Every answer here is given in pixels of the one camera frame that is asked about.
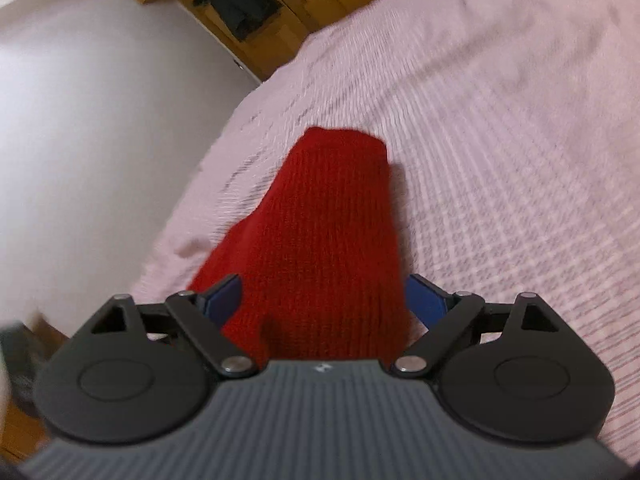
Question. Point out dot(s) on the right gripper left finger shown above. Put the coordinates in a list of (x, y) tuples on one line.
[(134, 372)]

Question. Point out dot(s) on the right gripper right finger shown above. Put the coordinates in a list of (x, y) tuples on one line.
[(515, 372)]

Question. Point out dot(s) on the red knit cardigan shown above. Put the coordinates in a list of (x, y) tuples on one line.
[(318, 258)]

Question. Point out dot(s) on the pink checked bed sheet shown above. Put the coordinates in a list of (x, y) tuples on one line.
[(513, 126)]

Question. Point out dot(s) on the hanging black coat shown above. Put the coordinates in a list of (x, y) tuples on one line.
[(243, 17)]

